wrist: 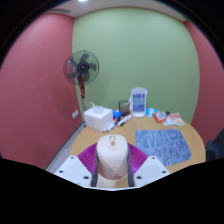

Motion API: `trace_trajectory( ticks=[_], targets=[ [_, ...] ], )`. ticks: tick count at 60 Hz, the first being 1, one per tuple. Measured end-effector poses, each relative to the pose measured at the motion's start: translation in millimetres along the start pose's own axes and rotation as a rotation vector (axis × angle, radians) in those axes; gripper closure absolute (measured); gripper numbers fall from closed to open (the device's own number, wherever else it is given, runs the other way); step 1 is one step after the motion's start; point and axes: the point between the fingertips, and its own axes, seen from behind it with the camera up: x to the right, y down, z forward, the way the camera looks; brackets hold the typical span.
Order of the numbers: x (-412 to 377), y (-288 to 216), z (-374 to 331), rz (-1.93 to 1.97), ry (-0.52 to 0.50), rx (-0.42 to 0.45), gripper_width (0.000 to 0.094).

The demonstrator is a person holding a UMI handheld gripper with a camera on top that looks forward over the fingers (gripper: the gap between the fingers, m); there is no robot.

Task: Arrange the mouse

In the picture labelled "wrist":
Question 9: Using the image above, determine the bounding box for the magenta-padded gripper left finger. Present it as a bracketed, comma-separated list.
[53, 143, 100, 188]

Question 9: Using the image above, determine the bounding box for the standing fan with red pole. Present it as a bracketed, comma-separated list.
[63, 49, 100, 113]

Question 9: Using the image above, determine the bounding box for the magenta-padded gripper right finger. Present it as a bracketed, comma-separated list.
[126, 143, 171, 188]

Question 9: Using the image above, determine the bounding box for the pale pink computer mouse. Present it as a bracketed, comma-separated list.
[95, 134, 130, 188]

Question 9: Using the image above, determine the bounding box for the red snack packet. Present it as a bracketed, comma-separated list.
[153, 110, 167, 124]

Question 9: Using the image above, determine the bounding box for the blue patterned mouse pad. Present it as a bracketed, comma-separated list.
[135, 128, 193, 167]

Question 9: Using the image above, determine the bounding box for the dark translucent cup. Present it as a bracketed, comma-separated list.
[117, 99, 131, 117]

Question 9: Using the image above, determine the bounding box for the white tissue box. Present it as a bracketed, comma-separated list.
[83, 101, 115, 132]

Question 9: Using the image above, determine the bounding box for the blue whiteboard eraser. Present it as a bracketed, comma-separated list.
[112, 110, 122, 121]

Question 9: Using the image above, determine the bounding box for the light blue packet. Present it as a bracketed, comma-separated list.
[145, 107, 156, 118]

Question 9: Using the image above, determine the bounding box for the whiteboard marker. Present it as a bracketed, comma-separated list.
[117, 113, 132, 127]
[103, 121, 118, 133]

